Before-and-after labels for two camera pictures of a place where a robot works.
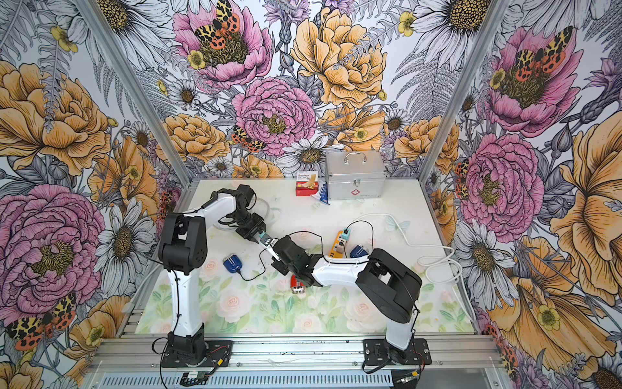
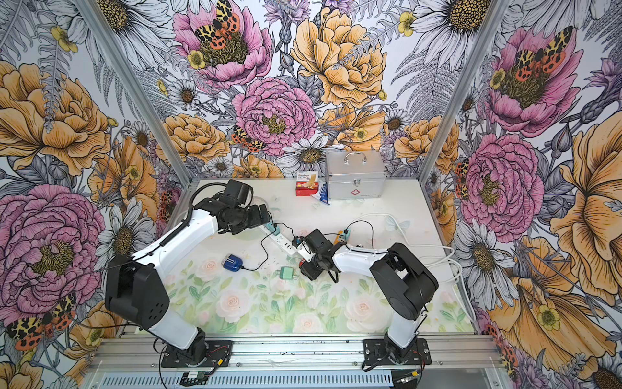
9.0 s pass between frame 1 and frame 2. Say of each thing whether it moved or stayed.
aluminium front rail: stayed
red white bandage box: stayed
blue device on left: stayed
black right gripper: moved
